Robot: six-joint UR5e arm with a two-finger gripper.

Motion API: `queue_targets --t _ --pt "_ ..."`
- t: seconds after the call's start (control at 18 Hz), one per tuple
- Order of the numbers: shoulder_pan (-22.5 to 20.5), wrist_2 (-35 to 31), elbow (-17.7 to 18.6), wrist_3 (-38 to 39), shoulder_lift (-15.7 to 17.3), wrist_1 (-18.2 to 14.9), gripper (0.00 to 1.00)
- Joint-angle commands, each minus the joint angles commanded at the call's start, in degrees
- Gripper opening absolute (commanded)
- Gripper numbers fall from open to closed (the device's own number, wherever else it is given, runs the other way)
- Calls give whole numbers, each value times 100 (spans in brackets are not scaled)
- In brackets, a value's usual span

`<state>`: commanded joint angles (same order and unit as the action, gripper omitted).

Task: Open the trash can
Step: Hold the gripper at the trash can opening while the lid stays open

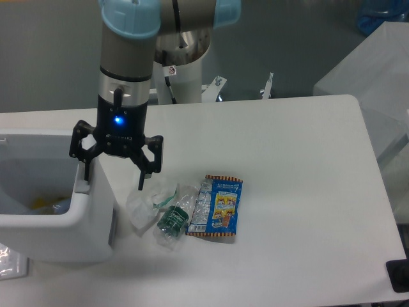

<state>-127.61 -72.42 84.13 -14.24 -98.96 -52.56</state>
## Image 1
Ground blue water jug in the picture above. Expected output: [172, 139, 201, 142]
[356, 0, 408, 36]

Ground blue snack wrapper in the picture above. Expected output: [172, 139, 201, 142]
[185, 175, 243, 237]

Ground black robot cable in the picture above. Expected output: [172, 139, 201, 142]
[161, 51, 178, 105]

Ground black device at table edge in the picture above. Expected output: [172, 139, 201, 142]
[386, 259, 408, 293]

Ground white pedestal base frame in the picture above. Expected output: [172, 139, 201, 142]
[149, 72, 275, 103]

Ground crushed green-label plastic bottle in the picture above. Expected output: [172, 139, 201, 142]
[153, 182, 200, 252]

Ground clear plastic packet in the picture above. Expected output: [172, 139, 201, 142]
[1, 244, 29, 281]

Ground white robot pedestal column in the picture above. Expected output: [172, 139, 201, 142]
[153, 59, 202, 105]

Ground white push-lid trash can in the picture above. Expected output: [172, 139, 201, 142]
[1, 128, 118, 262]

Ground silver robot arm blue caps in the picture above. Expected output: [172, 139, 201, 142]
[69, 1, 242, 190]

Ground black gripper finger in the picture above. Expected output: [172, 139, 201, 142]
[69, 120, 102, 181]
[128, 135, 164, 191]

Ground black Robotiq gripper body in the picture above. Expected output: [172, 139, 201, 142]
[93, 97, 148, 157]

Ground crumpled clear plastic bag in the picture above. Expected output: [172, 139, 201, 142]
[125, 175, 178, 237]

